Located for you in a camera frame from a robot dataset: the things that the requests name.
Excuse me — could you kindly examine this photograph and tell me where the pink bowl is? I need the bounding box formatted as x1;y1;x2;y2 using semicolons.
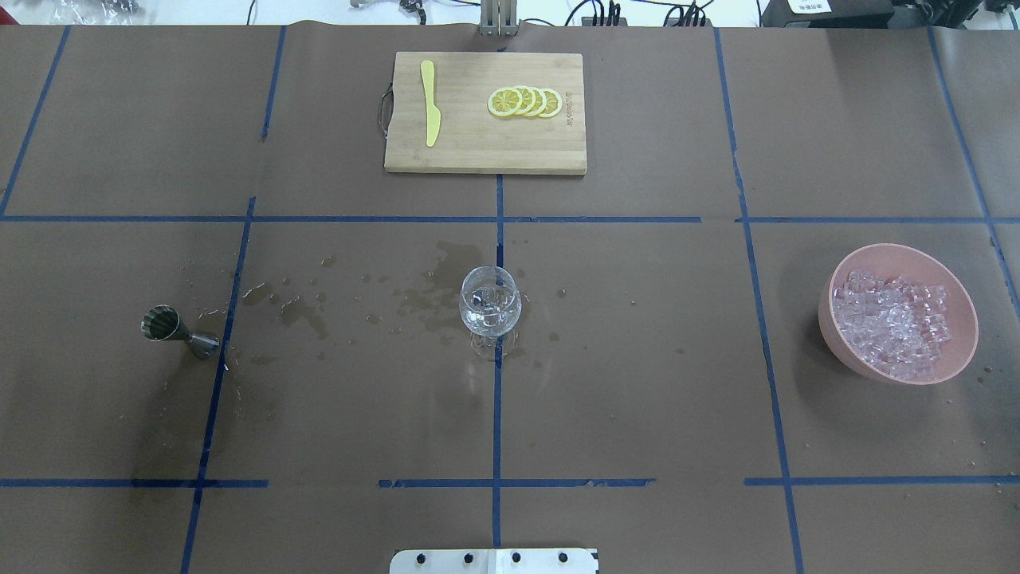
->
818;243;980;386

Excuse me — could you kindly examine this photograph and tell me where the yellow plastic knife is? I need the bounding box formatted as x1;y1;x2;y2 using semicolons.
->
420;61;443;147

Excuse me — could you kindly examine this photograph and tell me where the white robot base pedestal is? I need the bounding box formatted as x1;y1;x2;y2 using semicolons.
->
389;547;600;573

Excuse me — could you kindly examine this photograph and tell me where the bamboo cutting board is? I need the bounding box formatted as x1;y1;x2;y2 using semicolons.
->
385;51;589;177

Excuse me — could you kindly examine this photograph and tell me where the steel double jigger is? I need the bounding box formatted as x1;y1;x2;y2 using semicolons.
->
139;305;220;360

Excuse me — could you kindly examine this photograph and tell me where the front lemon slice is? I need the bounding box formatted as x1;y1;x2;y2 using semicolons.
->
487;87;524;117

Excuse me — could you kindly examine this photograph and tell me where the back lemon slice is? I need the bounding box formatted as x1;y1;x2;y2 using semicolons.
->
536;88;563;119

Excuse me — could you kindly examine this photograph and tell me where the pile of ice cubes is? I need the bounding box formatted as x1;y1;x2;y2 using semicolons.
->
830;269;953;382

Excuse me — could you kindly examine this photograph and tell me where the aluminium frame post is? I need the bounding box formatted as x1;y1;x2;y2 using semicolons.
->
478;0;520;37

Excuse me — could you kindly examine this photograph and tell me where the lemon slice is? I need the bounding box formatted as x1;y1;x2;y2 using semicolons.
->
513;86;538;116
536;88;563;119
524;87;547;117
487;87;524;117

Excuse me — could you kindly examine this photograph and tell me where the clear wine glass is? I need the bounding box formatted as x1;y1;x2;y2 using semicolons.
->
458;265;522;362

